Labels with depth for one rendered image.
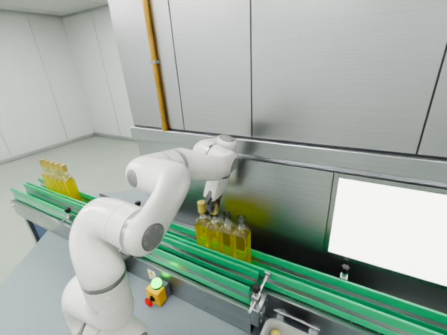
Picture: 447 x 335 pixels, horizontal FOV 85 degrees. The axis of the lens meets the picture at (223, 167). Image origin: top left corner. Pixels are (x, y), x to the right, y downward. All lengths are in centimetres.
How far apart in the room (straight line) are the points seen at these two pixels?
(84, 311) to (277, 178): 68
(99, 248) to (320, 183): 68
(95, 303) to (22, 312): 90
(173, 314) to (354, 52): 111
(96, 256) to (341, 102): 74
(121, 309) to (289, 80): 75
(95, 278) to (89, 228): 9
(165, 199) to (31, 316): 105
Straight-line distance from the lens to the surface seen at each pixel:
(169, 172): 48
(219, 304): 105
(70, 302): 66
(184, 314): 116
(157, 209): 47
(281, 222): 102
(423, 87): 83
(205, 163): 63
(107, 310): 59
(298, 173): 89
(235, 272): 103
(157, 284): 114
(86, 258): 54
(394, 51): 82
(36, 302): 147
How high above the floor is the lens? 168
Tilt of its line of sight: 24 degrees down
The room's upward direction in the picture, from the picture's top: 4 degrees counter-clockwise
